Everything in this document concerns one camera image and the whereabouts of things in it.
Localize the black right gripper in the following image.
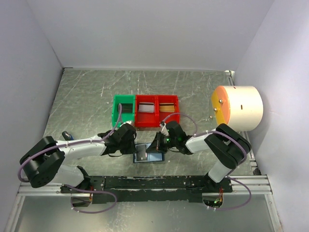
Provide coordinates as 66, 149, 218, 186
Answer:
145, 131, 178, 153

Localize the blue leather card holder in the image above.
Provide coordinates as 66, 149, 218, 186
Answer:
133, 143, 164, 163

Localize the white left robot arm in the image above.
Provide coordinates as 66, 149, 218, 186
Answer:
18, 122, 137, 193

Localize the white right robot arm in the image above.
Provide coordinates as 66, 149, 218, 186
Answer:
146, 121, 252, 192

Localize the black credit card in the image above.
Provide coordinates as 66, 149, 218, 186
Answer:
118, 103, 133, 114

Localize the silver credit card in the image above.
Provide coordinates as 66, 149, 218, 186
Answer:
138, 102, 155, 113

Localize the gold credit card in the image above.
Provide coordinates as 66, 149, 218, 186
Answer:
159, 103, 175, 113

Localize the green plastic bin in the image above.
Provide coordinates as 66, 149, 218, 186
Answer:
112, 95, 135, 127

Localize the red plastic bin middle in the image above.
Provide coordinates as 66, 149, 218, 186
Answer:
135, 95, 159, 128

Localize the red plastic bin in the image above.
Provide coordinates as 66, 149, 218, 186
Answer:
135, 95, 159, 128
158, 95, 180, 123

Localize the red plastic bin right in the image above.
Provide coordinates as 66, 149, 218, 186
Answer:
158, 95, 180, 123

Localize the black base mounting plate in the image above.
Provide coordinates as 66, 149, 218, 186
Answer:
60, 166, 234, 205

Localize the cream cylinder orange yellow face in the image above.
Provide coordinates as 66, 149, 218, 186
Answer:
211, 86, 264, 132

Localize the blue black handled tool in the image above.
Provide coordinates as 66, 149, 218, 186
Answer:
62, 131, 74, 141

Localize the aluminium rail frame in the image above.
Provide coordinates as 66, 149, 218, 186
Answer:
8, 69, 283, 232

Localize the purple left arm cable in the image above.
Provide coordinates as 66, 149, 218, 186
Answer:
18, 103, 123, 215

